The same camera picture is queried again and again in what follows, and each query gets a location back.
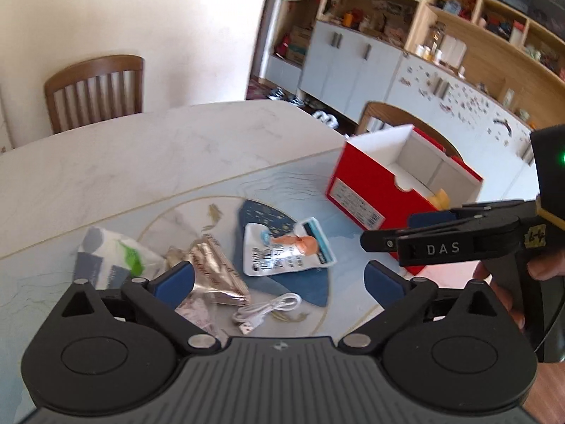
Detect white rectangular container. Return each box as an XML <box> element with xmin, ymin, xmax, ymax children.
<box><xmin>441</xmin><ymin>35</ymin><xmax>468</xmax><ymax>69</ymax></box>

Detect silver foil packet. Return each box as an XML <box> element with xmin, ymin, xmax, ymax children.
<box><xmin>164</xmin><ymin>235</ymin><xmax>251</xmax><ymax>334</ymax></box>

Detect white sneaker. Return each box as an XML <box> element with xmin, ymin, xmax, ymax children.
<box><xmin>313</xmin><ymin>110</ymin><xmax>339</xmax><ymax>130</ymax></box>

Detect brown wooden slatted chair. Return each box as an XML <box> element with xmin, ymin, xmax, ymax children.
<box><xmin>44</xmin><ymin>55</ymin><xmax>145</xmax><ymax>135</ymax></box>
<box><xmin>355</xmin><ymin>101</ymin><xmax>464</xmax><ymax>162</ymax></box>

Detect red cardboard shoe box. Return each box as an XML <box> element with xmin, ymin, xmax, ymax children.
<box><xmin>326</xmin><ymin>124</ymin><xmax>484</xmax><ymax>278</ymax></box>

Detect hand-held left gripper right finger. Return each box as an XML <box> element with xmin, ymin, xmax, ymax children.
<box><xmin>336</xmin><ymin>260</ymin><xmax>508</xmax><ymax>358</ymax></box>

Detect tall wooden open shelf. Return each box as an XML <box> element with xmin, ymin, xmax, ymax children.
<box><xmin>260</xmin><ymin>0</ymin><xmax>332</xmax><ymax>71</ymax></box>

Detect person's right hand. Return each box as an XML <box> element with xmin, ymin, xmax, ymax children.
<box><xmin>474</xmin><ymin>252</ymin><xmax>565</xmax><ymax>333</ymax></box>

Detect white charging cable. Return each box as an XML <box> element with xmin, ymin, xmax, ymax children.
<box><xmin>232</xmin><ymin>293</ymin><xmax>303</xmax><ymax>334</ymax></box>

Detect white cabinet with stickers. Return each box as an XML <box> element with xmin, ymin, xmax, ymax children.
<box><xmin>388</xmin><ymin>55</ymin><xmax>565</xmax><ymax>206</ymax></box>

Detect wooden wall shelf unit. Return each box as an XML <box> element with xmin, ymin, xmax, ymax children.
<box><xmin>315</xmin><ymin>0</ymin><xmax>565</xmax><ymax>129</ymax></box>

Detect white pouch with orange print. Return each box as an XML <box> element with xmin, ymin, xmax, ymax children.
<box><xmin>243</xmin><ymin>216</ymin><xmax>337</xmax><ymax>277</ymax></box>

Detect grey lower cabinet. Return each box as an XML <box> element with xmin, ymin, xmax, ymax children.
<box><xmin>300</xmin><ymin>22</ymin><xmax>404</xmax><ymax>126</ymax></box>

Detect red door mat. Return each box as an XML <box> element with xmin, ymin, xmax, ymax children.
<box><xmin>245</xmin><ymin>78</ymin><xmax>274</xmax><ymax>100</ymax></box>

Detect white tissue paper pack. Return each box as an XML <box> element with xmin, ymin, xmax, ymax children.
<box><xmin>73</xmin><ymin>225</ymin><xmax>166</xmax><ymax>294</ymax></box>

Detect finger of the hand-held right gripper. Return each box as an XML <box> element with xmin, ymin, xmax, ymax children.
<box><xmin>359</xmin><ymin>220</ymin><xmax>522</xmax><ymax>268</ymax></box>
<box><xmin>407</xmin><ymin>200</ymin><xmax>538</xmax><ymax>231</ymax></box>

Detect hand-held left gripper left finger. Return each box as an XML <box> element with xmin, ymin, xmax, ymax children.
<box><xmin>59</xmin><ymin>261</ymin><xmax>222</xmax><ymax>357</ymax></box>

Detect white marble desktop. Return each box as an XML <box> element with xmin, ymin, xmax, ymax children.
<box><xmin>0</xmin><ymin>99</ymin><xmax>486</xmax><ymax>411</ymax></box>

